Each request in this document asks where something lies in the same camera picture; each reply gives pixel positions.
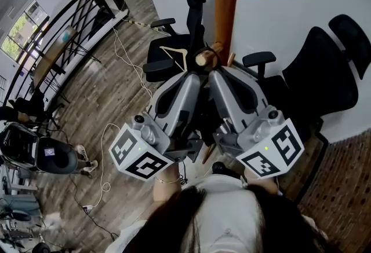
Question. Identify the person's left forearm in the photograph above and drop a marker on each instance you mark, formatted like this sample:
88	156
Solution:
166	192

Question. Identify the black office chair wide back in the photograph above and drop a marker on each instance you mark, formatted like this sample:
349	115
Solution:
324	72

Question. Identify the person's white shirt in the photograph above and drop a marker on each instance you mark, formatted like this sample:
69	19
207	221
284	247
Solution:
229	205

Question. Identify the white plug adapter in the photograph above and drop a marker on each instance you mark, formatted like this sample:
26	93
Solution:
87	207

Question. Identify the grey metal equipment rack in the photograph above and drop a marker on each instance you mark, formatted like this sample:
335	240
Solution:
17	205

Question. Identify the person's black shoe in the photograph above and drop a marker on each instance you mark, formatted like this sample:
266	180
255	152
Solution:
218	167

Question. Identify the wooden clothes hanger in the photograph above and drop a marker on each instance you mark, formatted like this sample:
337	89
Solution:
182	60

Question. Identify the wooden table with black legs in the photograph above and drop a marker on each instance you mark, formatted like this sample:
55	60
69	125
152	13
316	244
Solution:
52	55

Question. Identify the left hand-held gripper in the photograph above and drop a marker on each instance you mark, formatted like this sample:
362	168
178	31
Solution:
156	144

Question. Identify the black metal railing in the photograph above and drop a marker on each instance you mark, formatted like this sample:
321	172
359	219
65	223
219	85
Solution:
69	20

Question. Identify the black office chair low back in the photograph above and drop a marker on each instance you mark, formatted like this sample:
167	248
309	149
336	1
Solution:
162	55

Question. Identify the person's right forearm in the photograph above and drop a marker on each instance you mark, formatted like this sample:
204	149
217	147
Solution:
261	183

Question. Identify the large window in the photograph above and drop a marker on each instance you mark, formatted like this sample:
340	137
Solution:
23	29

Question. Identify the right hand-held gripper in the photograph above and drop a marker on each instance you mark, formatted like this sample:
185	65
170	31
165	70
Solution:
258	136

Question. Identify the yellow black striped floor strip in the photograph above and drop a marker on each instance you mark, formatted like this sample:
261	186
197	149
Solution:
142	24

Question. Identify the wooden coat rack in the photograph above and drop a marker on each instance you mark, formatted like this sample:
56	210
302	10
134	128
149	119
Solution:
224	8

